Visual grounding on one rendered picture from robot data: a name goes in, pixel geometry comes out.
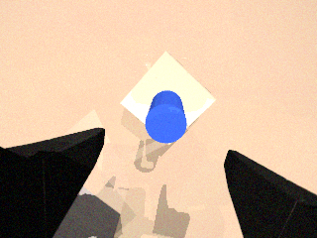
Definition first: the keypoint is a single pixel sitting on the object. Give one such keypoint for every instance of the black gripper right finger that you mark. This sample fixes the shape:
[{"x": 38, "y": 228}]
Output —
[{"x": 268, "y": 205}]

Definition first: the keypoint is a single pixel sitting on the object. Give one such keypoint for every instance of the blue marker cap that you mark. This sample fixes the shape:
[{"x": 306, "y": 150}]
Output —
[{"x": 166, "y": 121}]

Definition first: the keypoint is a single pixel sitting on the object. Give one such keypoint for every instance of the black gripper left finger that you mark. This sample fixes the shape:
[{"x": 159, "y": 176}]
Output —
[{"x": 40, "y": 181}]

